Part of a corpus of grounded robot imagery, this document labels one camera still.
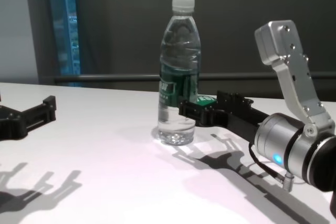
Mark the blue glass window strip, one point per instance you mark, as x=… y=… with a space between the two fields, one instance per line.
x=65 y=24

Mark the grey handrail bar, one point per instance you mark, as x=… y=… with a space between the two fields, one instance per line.
x=105 y=78

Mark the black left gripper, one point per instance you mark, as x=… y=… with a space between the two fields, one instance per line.
x=10 y=124

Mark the clear water bottle green label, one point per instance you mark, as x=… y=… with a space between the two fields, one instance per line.
x=178 y=77

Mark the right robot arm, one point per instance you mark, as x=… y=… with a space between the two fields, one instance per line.
x=294 y=153

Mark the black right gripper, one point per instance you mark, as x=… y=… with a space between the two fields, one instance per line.
x=236 y=119

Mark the green YES button black base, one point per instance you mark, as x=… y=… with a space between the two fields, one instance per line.
x=206 y=99

